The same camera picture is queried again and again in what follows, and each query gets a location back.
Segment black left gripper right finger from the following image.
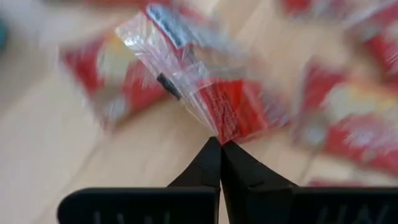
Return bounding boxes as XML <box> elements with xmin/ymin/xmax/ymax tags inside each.
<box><xmin>220</xmin><ymin>140</ymin><xmax>398</xmax><ymax>224</ymax></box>

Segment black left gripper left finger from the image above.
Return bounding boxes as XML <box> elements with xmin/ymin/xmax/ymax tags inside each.
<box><xmin>57</xmin><ymin>136</ymin><xmax>222</xmax><ymax>224</ymax></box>

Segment teal plastic basket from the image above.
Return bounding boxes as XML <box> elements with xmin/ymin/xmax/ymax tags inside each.
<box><xmin>0</xmin><ymin>17</ymin><xmax>9</xmax><ymax>54</ymax></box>

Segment red popcorn bag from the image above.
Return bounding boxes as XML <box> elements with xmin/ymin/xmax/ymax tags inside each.
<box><xmin>357</xmin><ymin>6</ymin><xmax>398</xmax><ymax>85</ymax></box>
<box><xmin>58</xmin><ymin>29</ymin><xmax>170</xmax><ymax>130</ymax></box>
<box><xmin>114</xmin><ymin>2</ymin><xmax>292</xmax><ymax>146</ymax></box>
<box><xmin>306</xmin><ymin>177</ymin><xmax>373</xmax><ymax>188</ymax></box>
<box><xmin>292</xmin><ymin>60</ymin><xmax>398</xmax><ymax>177</ymax></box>
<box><xmin>279</xmin><ymin>0</ymin><xmax>386</xmax><ymax>24</ymax></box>

